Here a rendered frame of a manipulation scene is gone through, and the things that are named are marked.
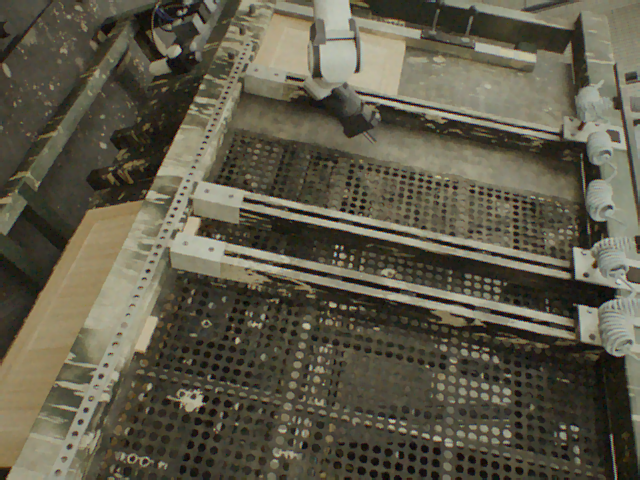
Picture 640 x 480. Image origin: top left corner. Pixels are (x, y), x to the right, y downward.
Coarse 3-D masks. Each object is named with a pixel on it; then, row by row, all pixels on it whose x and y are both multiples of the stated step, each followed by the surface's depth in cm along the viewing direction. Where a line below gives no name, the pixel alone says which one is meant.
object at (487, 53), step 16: (304, 16) 229; (352, 16) 231; (368, 32) 229; (384, 32) 228; (400, 32) 229; (416, 32) 230; (432, 48) 230; (448, 48) 229; (464, 48) 228; (480, 48) 228; (496, 48) 229; (512, 64) 229; (528, 64) 228
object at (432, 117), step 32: (288, 96) 203; (384, 96) 201; (416, 128) 203; (448, 128) 201; (480, 128) 199; (512, 128) 198; (544, 128) 200; (576, 128) 196; (608, 128) 198; (576, 160) 202
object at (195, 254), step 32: (192, 256) 155; (224, 256) 156; (256, 256) 157; (288, 288) 159; (320, 288) 156; (352, 288) 155; (384, 288) 158; (416, 288) 157; (416, 320) 159; (448, 320) 157; (480, 320) 154; (512, 320) 154; (544, 320) 156; (576, 320) 155; (576, 352) 157
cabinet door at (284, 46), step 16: (272, 16) 229; (288, 16) 230; (272, 32) 223; (288, 32) 225; (304, 32) 226; (272, 48) 218; (288, 48) 219; (304, 48) 220; (368, 48) 225; (384, 48) 226; (400, 48) 226; (256, 64) 212; (272, 64) 213; (288, 64) 214; (304, 64) 215; (368, 64) 219; (384, 64) 220; (400, 64) 221; (352, 80) 213; (368, 80) 214; (384, 80) 214
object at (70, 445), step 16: (240, 64) 205; (224, 96) 194; (208, 128) 185; (208, 144) 181; (192, 160) 177; (192, 176) 173; (176, 208) 166; (160, 240) 159; (160, 256) 156; (144, 272) 153; (144, 288) 150; (128, 304) 147; (128, 320) 144; (112, 336) 141; (112, 352) 139; (112, 368) 137; (96, 384) 134; (96, 400) 132; (80, 416) 130; (80, 432) 128; (64, 448) 126; (64, 464) 124
